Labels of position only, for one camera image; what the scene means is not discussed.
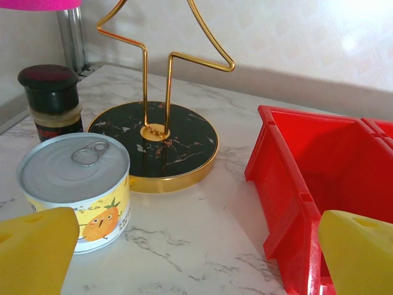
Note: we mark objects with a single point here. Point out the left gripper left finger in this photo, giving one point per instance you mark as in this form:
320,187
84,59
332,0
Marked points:
30,252

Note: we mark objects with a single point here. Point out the pineapple tin can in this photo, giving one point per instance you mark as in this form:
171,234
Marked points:
73,172

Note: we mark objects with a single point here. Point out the red plastic bin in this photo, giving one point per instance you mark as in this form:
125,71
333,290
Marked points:
380,127
276,184

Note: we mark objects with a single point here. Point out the pink wine glass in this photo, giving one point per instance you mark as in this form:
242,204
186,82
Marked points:
37,3

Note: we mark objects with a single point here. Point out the black lidded spice jar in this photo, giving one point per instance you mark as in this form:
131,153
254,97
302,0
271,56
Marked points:
49,92

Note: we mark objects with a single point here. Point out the aluminium frame post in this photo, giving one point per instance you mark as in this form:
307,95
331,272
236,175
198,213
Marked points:
72,40

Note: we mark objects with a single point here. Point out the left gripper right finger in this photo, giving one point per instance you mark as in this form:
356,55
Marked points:
359,258

